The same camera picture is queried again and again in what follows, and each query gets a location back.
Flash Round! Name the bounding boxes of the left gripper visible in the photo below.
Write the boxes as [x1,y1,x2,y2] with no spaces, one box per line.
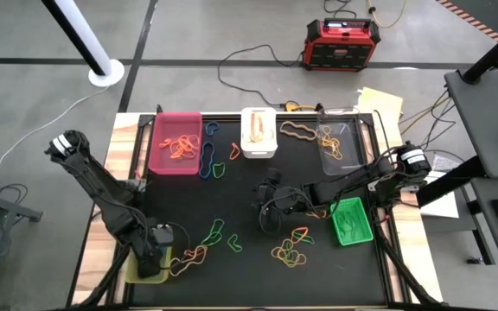
[132,232,163,280]

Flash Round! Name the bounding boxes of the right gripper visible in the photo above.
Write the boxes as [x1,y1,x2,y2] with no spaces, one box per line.
[253,183,313,218]

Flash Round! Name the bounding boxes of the long blue rubber band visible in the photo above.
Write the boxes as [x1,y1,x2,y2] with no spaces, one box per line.
[198,141,216,181]

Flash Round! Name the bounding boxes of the long wavy tan rubber band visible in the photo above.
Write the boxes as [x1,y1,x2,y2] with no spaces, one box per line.
[278,121,318,143]

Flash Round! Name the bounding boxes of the yellow translucent plastic basket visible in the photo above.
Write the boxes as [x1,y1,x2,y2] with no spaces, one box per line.
[124,248,173,285]

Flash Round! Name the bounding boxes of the white plastic basket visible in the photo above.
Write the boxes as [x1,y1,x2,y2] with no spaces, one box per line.
[239,106,278,160]

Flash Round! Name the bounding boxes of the black table mat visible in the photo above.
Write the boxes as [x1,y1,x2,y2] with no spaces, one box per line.
[130,118,388,308]

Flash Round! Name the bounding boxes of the clear plastic container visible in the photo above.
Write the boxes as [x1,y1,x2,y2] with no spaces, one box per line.
[316,107,365,177]

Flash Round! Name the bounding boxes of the green plastic basket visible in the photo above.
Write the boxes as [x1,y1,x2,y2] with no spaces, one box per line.
[329,196,375,247]

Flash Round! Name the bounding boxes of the pink plastic basket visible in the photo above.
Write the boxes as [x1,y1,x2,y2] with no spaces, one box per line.
[147,111,203,177]

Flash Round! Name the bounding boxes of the yellow paper sheets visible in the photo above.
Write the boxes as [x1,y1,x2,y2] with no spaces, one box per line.
[354,86,405,126]

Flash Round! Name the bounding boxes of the red portable power station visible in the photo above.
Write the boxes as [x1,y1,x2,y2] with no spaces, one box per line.
[301,16,382,73]

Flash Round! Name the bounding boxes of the white paper sheet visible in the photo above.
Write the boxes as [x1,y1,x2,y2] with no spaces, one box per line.
[419,170,460,219]

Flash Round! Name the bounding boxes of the grey desk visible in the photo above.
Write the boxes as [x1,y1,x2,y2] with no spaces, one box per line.
[443,64,498,282]

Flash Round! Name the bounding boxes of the black and white pole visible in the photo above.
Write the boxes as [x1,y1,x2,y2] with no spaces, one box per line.
[41,0,125,88]

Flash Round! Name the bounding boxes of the black stand pole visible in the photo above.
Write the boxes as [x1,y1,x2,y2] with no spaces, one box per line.
[463,19,498,86]

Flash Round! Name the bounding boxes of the striped edge floor mat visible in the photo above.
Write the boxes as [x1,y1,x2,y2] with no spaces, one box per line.
[434,0,498,42]

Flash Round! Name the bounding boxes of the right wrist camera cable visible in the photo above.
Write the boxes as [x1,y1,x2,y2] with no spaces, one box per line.
[259,201,284,237]

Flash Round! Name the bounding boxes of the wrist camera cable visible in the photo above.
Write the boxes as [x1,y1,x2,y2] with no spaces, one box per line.
[162,220,192,260]
[259,201,284,237]

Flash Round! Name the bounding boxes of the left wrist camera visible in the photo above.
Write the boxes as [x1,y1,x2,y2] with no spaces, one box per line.
[150,223,175,248]

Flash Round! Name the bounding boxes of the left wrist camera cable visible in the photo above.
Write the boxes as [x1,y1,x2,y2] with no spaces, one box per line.
[162,220,192,260]

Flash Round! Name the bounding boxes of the black aluminium table frame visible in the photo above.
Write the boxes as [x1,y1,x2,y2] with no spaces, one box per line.
[65,110,443,311]

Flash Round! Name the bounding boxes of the yellow cable plug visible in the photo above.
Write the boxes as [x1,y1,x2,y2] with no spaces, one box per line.
[284,101,319,112]

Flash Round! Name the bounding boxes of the black power cable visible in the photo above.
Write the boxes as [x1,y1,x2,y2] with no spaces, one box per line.
[217,43,306,109]

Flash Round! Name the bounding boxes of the white floor cable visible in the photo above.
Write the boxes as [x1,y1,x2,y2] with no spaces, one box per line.
[0,86,112,187]

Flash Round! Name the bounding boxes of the black cable bundle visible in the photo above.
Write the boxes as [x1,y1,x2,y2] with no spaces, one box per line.
[399,88,457,163]

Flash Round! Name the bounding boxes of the thin black floor cable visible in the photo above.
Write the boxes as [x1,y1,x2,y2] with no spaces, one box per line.
[322,0,359,19]

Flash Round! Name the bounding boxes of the yellow extension cable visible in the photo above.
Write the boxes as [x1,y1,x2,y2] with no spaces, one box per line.
[366,0,405,29]

